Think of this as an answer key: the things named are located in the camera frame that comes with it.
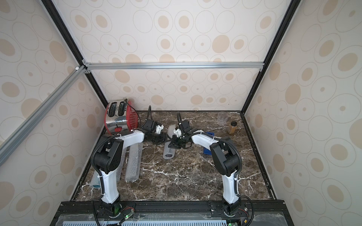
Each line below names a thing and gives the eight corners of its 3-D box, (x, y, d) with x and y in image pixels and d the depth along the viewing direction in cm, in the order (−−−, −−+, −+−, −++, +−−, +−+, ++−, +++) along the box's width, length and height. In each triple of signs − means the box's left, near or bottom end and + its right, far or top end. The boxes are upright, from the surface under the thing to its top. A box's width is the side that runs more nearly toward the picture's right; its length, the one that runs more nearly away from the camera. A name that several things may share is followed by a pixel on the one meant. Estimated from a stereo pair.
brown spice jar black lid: (227, 134, 108) (231, 126, 101) (226, 128, 112) (229, 120, 104) (234, 134, 108) (238, 126, 101) (232, 128, 112) (236, 120, 104)
